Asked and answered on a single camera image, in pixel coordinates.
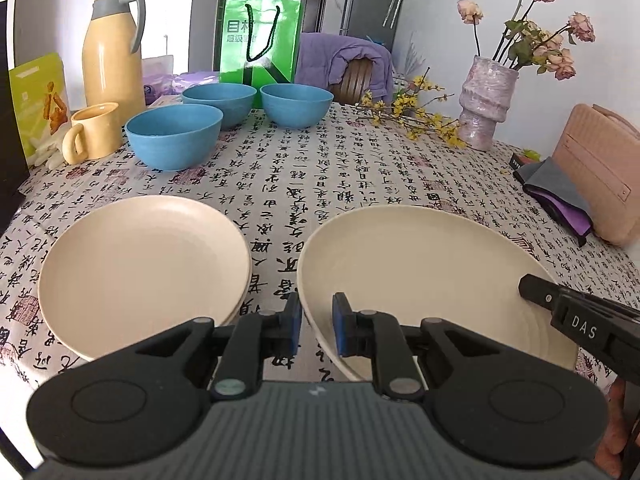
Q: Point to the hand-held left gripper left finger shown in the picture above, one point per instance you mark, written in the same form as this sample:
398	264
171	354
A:
294	325

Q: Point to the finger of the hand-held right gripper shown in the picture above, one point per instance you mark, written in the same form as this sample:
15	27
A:
537	290

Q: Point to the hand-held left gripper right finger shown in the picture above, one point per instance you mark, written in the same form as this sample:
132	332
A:
341	325

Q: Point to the blue bowl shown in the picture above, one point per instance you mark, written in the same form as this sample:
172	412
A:
296	106
174	135
220	104

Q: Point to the person's right hand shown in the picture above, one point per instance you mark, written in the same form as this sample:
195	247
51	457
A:
615	425

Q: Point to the purple cloth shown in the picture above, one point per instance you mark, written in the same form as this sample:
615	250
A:
575	220

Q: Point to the grey cloth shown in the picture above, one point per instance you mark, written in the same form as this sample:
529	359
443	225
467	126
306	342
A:
555	180

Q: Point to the small black box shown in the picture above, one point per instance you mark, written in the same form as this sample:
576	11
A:
515	161

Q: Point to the pink hard case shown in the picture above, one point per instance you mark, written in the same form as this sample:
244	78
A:
600	170

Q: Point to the pale purple ceramic vase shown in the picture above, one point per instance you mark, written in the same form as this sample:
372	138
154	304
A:
485	105

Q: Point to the yellow flower branch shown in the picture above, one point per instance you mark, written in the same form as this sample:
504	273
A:
425	120

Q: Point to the wooden chair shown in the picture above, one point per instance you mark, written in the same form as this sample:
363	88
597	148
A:
355	80

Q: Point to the dried pink roses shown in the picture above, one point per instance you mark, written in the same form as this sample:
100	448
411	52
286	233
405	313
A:
525	40

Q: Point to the purple tissue pack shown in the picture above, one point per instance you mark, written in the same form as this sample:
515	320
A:
195	80

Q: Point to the purple jacket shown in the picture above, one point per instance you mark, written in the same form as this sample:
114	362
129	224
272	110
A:
320	60

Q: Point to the yellow mug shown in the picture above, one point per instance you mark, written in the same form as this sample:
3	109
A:
100	132

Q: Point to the green paper bag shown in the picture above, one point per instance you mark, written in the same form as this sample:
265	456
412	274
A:
235	45

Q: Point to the cream knitted cloth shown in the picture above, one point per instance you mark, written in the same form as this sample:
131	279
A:
50	150

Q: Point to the grey refrigerator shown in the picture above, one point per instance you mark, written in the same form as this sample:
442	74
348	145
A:
365	10

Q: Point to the yellow thermos jug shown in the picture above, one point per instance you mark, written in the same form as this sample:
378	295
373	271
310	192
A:
110	60

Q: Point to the black paper bag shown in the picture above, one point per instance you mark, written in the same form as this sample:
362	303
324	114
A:
10	150

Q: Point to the yellow-green snack box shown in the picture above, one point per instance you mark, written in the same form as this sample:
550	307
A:
35	100

